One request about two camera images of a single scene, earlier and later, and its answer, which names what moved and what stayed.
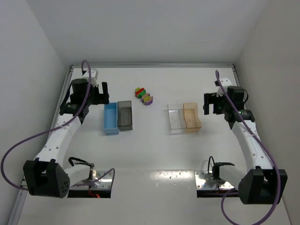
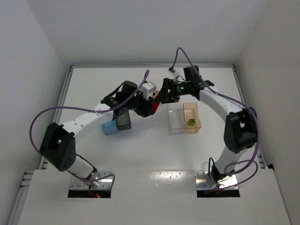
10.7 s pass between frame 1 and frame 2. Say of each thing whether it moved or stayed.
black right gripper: moved
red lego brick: moved
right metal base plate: stayed
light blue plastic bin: stayed
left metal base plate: stayed
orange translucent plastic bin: stayed
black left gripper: moved
